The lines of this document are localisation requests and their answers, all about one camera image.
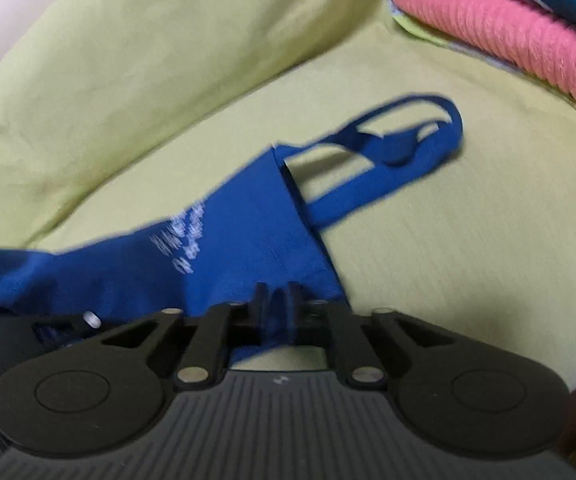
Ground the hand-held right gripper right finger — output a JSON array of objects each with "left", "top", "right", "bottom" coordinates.
[{"left": 288, "top": 282, "right": 471, "bottom": 392}]

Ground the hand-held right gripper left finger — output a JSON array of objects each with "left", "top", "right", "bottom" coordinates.
[{"left": 99, "top": 283, "right": 271, "bottom": 392}]

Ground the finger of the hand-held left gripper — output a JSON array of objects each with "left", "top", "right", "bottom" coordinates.
[{"left": 0, "top": 311, "right": 105, "bottom": 378}]

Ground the blue shopping bag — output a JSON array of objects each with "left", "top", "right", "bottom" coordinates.
[{"left": 0, "top": 93, "right": 464, "bottom": 365}]

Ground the pink knitted blanket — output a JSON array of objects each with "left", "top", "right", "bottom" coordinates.
[{"left": 389, "top": 0, "right": 576, "bottom": 120}]

